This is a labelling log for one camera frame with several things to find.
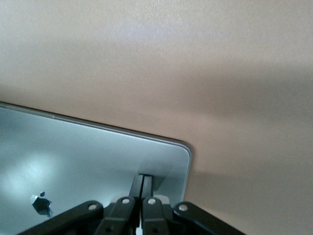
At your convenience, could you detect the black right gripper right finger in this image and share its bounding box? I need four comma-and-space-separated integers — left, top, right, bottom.
141, 175, 246, 235

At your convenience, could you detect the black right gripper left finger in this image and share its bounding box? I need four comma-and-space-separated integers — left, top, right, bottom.
17, 174, 144, 235

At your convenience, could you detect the grey laptop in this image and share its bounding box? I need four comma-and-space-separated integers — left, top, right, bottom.
0, 101, 193, 235

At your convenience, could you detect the brown table cover sheet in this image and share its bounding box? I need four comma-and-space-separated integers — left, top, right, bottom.
0, 0, 313, 235

